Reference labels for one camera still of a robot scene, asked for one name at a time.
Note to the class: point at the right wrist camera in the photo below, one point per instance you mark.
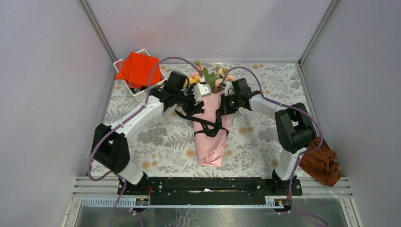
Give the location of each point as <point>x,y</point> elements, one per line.
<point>228,88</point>

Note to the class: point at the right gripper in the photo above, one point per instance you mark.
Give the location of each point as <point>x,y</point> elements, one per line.
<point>225,109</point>

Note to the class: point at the orange cloth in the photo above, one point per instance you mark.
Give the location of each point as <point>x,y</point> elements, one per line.
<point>136,69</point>

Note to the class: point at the yellow flower stem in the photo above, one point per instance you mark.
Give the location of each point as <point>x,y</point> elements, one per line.
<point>194,79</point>

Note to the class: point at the pink flower stem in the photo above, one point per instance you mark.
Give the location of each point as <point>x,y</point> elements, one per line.
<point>199,67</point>

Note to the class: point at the white plastic basket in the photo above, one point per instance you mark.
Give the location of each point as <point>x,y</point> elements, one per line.
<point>137,93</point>

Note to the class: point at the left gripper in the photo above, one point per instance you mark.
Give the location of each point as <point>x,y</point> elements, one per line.
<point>188,109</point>

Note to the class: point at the floral table cloth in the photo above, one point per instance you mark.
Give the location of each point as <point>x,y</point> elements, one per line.
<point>165,146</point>

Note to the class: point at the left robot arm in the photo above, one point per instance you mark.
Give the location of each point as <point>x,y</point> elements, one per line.
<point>111,142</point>

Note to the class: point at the pink white rose stems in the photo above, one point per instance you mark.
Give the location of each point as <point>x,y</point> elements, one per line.
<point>214,76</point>

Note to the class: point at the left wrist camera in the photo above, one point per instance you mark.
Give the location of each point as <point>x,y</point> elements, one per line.
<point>201,90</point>

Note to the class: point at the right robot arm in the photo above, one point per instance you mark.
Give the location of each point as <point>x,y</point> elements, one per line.
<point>294,125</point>

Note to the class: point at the brown cloth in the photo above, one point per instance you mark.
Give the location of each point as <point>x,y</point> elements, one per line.
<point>321,165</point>

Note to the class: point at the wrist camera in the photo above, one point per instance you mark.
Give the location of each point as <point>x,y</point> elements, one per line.
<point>228,88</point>
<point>201,90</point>

